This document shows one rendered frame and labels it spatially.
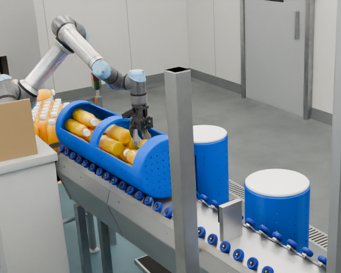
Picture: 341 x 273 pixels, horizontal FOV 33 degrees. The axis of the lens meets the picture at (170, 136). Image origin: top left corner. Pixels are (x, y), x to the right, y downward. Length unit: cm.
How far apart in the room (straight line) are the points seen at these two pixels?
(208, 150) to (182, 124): 130
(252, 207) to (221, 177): 68
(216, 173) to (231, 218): 87
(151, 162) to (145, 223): 29
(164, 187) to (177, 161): 80
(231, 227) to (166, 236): 33
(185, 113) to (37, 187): 119
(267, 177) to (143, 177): 55
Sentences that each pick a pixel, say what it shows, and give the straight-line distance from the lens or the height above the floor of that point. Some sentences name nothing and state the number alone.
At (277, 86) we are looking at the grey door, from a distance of 693.
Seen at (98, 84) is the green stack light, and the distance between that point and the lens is 376.
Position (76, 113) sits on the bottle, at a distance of 321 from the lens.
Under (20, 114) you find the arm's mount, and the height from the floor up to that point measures 136.
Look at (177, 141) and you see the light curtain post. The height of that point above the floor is 148.
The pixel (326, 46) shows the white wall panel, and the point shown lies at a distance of 630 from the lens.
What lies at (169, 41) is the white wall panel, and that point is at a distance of 840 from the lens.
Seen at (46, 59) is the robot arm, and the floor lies 154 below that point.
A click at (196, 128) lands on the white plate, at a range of 325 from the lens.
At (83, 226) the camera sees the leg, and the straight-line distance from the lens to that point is 346.
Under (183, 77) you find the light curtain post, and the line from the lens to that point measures 174.
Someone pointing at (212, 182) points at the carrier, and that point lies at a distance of 314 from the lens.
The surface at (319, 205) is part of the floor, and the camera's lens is 469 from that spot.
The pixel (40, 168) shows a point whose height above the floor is 109.
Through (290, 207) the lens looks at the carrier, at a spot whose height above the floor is 98.
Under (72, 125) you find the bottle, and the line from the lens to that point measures 316.
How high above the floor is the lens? 210
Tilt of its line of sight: 20 degrees down
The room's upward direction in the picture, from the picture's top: 3 degrees counter-clockwise
